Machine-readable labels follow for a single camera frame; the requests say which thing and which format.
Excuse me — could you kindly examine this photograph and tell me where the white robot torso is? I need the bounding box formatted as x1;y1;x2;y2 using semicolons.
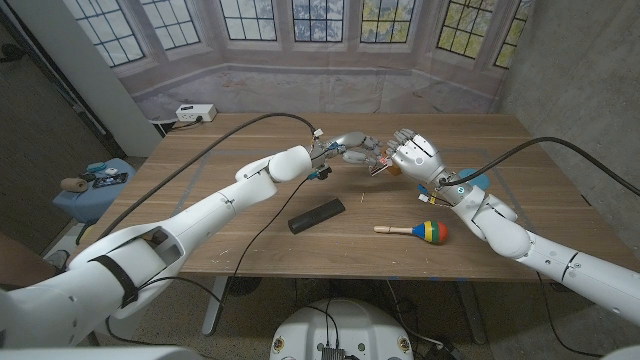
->
269;298;416;360

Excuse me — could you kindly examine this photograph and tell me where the thin dark right arm cable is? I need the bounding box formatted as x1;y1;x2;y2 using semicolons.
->
536;272;617;359

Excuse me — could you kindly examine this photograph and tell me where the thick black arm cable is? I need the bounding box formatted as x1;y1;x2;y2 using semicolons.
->
94;112;319;244
438;136;640;198

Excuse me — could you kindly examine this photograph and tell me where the orange wooden block with holes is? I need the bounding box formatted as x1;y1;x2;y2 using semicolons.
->
378;146;403;177

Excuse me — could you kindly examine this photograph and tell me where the person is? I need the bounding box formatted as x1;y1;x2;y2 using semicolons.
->
0;229;71;291

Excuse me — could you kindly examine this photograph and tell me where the black power strip cord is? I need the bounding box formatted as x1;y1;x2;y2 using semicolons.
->
148;115;205;136

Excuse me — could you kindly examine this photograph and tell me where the white power strip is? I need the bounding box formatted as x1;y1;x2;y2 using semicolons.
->
174;103;219;124

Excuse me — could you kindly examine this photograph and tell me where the blue stool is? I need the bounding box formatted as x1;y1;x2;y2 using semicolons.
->
51;157;138;246

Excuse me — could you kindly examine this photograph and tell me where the black rectangular bar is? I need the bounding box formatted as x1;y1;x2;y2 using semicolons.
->
287;197;347;236

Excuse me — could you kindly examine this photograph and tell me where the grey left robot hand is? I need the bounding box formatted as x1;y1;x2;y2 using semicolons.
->
310;131;387;174

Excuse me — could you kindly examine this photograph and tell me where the printed window backdrop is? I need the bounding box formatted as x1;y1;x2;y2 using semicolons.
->
62;0;534;121

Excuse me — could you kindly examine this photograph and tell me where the grey table leg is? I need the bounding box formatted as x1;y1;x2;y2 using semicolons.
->
454;280;489;346

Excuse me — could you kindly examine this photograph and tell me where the red and white match box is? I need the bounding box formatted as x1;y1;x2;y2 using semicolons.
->
368;156;394;178

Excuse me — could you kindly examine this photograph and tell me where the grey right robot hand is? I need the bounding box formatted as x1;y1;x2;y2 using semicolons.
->
385;128;469;202

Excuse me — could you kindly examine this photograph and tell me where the colourful wooden maraca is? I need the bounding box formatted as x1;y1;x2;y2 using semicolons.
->
372;219;450;246

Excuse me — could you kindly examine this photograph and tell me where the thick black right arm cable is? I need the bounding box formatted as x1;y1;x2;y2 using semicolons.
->
438;136;640;198

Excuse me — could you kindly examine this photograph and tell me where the white table leg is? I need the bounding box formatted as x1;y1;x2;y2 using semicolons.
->
201;275;230;337

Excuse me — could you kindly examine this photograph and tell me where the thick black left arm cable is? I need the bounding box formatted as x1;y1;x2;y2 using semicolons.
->
94;112;319;244

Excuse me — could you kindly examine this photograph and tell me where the white pillar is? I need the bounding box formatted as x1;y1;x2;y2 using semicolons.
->
7;0;164;159

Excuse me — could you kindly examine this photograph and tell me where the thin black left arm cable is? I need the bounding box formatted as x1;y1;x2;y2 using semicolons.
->
102;177;312;347

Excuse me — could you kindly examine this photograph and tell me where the teal round disc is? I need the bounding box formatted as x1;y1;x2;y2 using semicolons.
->
458;167;493;192

